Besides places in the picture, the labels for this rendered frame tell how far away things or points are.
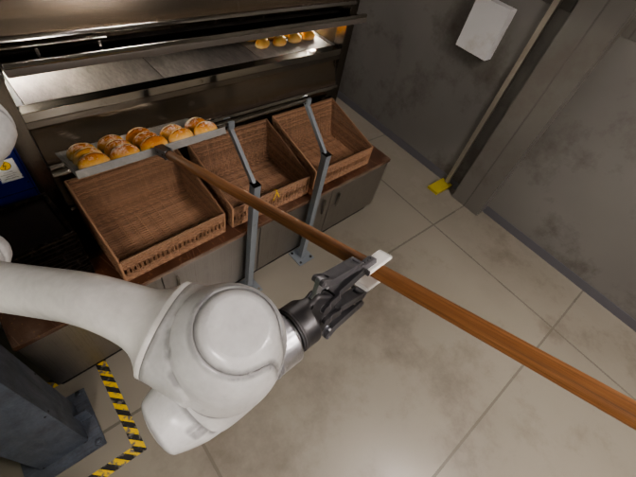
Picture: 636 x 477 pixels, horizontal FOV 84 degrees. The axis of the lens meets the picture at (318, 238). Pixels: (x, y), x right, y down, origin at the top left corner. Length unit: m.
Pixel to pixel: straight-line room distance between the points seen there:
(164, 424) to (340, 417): 1.81
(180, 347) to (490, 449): 2.37
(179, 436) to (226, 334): 0.21
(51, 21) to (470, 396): 2.76
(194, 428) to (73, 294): 0.20
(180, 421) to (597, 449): 2.78
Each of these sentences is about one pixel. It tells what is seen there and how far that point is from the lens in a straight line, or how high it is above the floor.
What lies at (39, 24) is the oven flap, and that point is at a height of 1.49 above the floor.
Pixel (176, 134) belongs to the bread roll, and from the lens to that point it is 1.48.
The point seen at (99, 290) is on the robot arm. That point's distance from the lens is 0.40.
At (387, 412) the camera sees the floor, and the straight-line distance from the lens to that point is 2.34.
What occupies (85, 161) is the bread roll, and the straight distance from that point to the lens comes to 1.41.
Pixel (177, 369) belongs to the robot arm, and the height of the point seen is 1.82.
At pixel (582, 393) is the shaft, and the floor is 1.74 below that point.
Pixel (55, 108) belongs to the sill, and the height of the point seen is 1.18.
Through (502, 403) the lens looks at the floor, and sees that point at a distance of 2.72.
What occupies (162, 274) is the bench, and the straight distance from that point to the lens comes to 1.89.
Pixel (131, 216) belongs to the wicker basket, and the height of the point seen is 0.59.
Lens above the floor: 2.12
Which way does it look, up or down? 49 degrees down
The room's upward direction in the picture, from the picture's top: 16 degrees clockwise
